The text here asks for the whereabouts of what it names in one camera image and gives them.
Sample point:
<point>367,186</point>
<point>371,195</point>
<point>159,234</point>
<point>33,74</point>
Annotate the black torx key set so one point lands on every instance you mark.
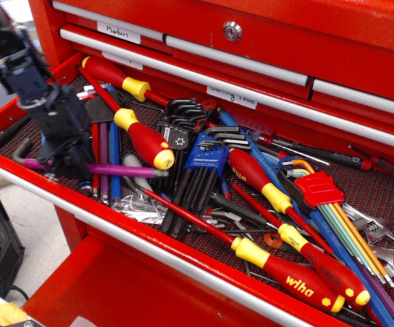
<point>178,125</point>

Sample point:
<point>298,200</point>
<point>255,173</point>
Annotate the black pen tool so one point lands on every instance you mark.
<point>8,133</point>

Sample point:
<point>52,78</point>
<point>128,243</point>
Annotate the red yellow screwdriver middle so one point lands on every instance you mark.
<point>248,170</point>

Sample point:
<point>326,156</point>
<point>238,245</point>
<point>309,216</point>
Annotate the colored hex keys black holder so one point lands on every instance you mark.
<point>105,138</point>

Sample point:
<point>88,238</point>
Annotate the red tool chest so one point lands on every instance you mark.
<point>343,48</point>

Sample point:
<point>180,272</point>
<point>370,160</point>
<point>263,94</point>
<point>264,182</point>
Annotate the red yellow screwdriver centre left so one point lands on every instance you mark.
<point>148,143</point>

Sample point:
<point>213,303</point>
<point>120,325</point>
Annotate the red yellow screwdriver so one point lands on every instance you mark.
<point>335,274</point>
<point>301,282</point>
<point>248,170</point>
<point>107,72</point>
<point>148,143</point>

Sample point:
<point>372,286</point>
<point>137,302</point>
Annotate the silver cabinet lock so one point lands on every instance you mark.
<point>232,31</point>

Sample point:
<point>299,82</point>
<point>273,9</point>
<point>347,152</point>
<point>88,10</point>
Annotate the long blue Allen key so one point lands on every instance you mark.
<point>382,306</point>

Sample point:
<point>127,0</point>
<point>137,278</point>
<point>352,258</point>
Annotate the violet long Allen key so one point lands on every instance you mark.
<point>19,156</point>

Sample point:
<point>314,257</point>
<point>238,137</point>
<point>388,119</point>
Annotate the grey handled small screwdriver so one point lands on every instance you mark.
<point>138,203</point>

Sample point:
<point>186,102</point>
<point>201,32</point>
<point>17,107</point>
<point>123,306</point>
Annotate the red yellow screwdriver back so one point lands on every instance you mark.
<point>107,72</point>

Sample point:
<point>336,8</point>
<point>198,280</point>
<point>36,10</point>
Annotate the white cutting tools label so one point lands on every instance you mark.
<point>231,97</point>

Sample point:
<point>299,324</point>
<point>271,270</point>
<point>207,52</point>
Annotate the white Markers label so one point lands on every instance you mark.
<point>119,32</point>

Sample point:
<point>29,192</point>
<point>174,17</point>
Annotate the blue holder hex key set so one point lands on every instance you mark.
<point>202,171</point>

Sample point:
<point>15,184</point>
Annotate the silver adjustable wrench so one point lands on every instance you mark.
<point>379,233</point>

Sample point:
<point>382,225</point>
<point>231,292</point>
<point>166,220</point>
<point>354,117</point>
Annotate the open red drawer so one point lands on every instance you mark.
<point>125,273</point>

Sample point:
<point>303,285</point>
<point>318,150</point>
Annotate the red yellow screwdriver front right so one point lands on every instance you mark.
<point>335,274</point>

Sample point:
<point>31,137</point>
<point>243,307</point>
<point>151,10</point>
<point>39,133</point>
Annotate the blue metal pen screwdriver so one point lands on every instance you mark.
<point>85,188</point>

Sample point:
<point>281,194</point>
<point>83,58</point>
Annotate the black red precision screwdriver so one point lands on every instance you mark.
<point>266,144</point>

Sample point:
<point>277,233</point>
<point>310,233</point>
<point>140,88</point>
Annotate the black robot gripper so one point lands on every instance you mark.
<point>60,115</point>

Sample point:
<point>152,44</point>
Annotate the rainbow hex key set red holder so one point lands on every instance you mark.
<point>316,194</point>

